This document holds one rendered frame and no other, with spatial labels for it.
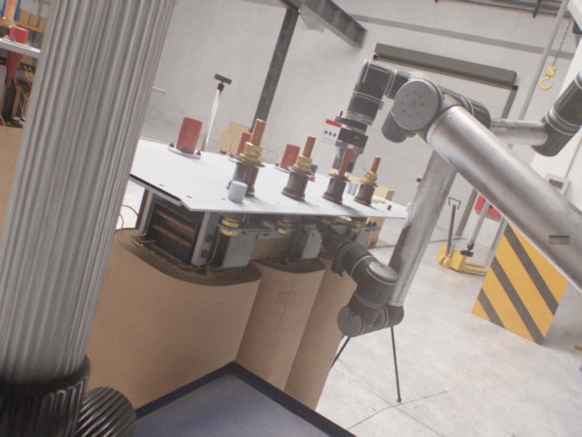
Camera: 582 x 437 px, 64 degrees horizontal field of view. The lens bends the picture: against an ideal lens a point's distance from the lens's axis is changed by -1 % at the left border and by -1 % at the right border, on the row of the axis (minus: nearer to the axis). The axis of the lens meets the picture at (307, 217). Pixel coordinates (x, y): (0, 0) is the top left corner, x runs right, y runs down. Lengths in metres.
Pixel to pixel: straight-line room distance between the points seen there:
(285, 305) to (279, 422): 0.62
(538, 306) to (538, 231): 5.33
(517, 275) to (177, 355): 5.45
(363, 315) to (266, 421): 0.51
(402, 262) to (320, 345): 0.77
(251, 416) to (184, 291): 0.40
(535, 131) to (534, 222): 1.01
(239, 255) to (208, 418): 0.51
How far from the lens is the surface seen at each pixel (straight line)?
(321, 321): 2.21
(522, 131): 2.16
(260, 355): 1.88
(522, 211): 1.24
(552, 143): 2.26
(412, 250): 1.66
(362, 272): 1.58
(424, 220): 1.63
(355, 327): 1.61
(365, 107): 1.74
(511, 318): 6.61
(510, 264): 6.52
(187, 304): 1.42
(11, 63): 2.68
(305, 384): 2.37
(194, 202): 1.06
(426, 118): 1.36
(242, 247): 1.49
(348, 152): 1.77
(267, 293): 1.77
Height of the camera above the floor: 1.58
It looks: 10 degrees down
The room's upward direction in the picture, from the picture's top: 18 degrees clockwise
